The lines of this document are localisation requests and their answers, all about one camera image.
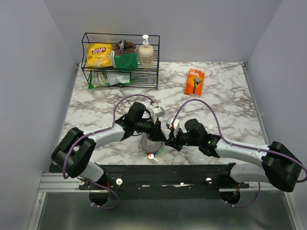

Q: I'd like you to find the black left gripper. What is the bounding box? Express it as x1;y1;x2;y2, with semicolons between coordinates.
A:
134;116;167;142

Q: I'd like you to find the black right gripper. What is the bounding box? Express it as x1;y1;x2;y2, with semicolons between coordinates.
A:
164;126;200;151

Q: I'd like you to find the silver disc keyring holder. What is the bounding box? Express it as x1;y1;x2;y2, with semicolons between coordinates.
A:
138;134;164;154

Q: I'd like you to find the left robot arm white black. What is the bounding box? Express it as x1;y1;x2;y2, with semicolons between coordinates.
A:
51;102;166;189

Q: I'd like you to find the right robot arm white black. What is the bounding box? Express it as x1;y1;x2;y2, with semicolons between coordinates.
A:
165;118;302;192

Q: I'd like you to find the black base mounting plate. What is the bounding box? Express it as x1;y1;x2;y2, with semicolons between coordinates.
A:
79;163;249;204

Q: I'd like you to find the orange razor box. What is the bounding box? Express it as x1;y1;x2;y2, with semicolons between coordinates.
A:
184;69;205;97

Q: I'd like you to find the green white snack bag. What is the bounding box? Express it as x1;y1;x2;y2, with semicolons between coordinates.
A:
88;72;131;89

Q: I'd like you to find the cream soap pump bottle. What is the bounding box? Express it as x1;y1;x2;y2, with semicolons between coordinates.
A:
139;34;154;69

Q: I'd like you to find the green brown snack bag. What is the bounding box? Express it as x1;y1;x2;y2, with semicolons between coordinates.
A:
111;40;138;71

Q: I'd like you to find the yellow Lays chips bag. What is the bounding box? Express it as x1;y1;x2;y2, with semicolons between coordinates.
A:
85;43;112;69

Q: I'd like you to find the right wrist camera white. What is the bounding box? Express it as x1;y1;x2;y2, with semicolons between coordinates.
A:
166;117;180;137

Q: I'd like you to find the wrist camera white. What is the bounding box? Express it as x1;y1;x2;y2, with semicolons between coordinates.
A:
166;117;180;137
151;106;165;123

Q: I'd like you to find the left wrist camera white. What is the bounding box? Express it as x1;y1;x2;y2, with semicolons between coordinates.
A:
151;106;165;123

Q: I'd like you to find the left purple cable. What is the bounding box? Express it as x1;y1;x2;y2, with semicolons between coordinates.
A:
62;94;159;180

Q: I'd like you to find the purple cable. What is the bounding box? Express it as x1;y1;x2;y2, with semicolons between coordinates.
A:
62;94;159;180
171;99;307;183

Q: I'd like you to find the black wire shelf rack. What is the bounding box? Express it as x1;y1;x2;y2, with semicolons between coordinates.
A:
80;33;160;90

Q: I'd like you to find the aluminium frame rail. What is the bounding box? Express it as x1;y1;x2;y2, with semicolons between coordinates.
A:
38;172;85;193

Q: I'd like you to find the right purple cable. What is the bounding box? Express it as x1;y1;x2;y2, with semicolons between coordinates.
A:
171;99;307;183

